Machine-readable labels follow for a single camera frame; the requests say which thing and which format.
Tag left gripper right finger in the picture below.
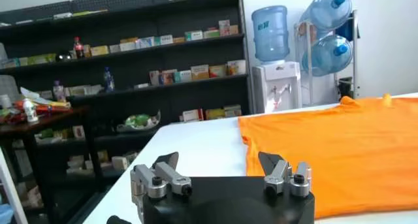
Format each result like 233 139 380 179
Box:
257 152 313 199

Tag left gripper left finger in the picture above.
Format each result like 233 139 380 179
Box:
129 152 193 213

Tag orange t-shirt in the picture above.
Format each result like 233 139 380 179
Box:
238 93 418 219

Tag red white medicine box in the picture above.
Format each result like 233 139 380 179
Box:
181 108 205 123

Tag bowl of green packets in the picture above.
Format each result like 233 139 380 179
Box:
116 110 161 132

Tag white water dispenser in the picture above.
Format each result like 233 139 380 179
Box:
251 61 303 114

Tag black shelving unit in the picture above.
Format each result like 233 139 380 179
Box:
0 0 252 224

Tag white metal jug rack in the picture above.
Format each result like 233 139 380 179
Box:
293 9 360 107

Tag orange yellow medicine box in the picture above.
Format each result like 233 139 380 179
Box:
191 64 210 81

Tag blue drink bottle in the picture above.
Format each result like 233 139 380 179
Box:
103 67 115 93

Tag blue water cooler jug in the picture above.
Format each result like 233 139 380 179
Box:
308 0 353 32
251 5 291 63
302 35 354 78

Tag red green packaging pile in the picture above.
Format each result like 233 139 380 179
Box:
0 101 71 125

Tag dark wooden table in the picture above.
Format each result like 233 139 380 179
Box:
0 106 105 224

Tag purple drink bottle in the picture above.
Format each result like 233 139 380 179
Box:
53 80 66 102

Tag tall pink medicine box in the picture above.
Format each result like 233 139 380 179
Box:
218 19 231 37

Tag white plastic bottle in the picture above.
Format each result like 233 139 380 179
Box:
22 98 39 123

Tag loose paper sheets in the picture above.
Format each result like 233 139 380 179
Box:
20 87 71 110

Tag cola bottle red cap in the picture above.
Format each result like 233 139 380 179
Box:
73 37 85 59

